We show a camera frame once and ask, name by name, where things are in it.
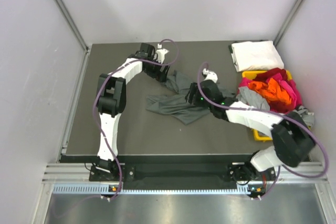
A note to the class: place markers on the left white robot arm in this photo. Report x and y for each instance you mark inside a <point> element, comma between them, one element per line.
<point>111,99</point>

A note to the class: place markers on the light grey t shirt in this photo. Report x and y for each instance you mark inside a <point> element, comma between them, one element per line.
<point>252,98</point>

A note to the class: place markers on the aluminium corner post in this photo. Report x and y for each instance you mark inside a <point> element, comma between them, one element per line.
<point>71,23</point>
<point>287,21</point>

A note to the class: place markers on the dark red t shirt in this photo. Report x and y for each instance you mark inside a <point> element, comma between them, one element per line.
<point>275,73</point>

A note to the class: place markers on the pink t shirt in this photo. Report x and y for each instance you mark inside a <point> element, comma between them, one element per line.
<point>278,107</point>

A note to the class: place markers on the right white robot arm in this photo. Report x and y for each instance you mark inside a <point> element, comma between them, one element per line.
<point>289,134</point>

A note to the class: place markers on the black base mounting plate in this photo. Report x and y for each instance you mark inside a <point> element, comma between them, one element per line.
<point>211,171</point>

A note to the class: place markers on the right aluminium corner post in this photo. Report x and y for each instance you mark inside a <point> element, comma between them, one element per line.
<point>287,21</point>

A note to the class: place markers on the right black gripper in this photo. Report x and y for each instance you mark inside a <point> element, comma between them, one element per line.
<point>193,90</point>

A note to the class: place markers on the slotted grey cable duct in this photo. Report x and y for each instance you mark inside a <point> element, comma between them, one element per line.
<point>110,189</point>

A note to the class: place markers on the yellow plastic basket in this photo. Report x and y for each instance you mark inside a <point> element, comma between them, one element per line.
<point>248,76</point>

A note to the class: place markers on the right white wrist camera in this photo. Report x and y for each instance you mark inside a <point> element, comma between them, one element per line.
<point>209,75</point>

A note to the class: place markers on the orange t shirt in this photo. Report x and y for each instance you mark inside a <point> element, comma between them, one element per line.
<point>271,91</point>

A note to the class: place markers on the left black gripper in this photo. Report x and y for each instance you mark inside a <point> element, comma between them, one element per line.
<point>161,76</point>

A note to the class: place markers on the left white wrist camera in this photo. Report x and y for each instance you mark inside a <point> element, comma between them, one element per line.
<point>160,53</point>

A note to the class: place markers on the left aluminium corner post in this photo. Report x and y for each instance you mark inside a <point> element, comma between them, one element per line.
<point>71,23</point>

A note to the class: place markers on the folded white t shirt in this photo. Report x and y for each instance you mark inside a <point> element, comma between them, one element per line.
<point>255,55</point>

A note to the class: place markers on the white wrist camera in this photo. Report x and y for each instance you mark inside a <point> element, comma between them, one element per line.
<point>160,53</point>
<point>209,75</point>

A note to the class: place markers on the dark grey t shirt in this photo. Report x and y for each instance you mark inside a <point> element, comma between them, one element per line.
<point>176,105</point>

